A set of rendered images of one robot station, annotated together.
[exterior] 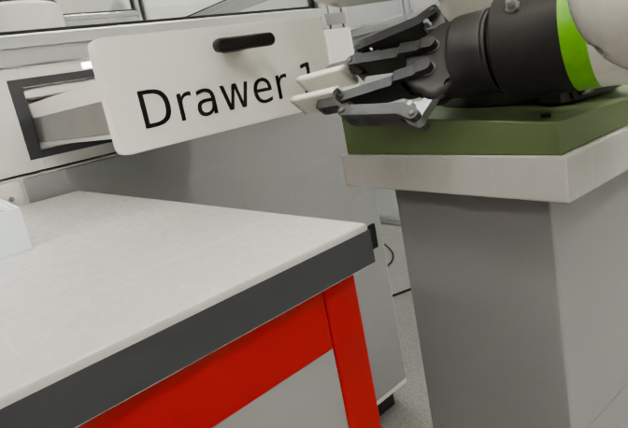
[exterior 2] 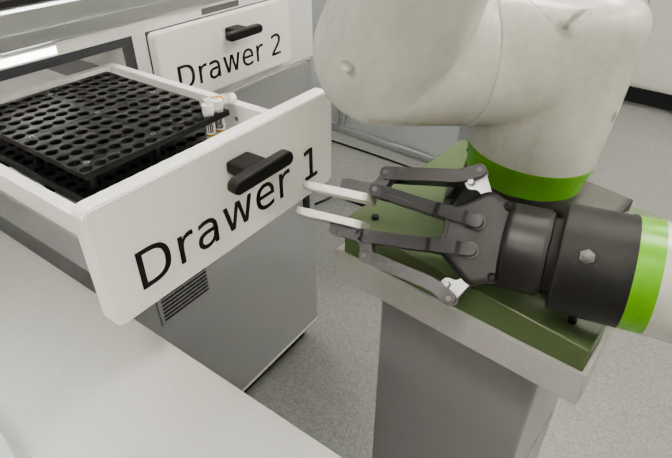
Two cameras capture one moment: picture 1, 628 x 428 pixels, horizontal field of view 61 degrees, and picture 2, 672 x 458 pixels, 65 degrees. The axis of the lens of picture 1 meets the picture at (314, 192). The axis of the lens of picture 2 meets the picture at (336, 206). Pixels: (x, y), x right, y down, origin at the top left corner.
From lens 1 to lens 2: 0.33 m
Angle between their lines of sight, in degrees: 25
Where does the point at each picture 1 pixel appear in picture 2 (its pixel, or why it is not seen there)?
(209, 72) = (214, 198)
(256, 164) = not seen: hidden behind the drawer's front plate
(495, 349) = (452, 427)
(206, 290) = not seen: outside the picture
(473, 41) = (533, 264)
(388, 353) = (305, 301)
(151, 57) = (152, 208)
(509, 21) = (580, 272)
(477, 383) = (426, 439)
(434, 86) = (475, 275)
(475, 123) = (502, 307)
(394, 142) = not seen: hidden behind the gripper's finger
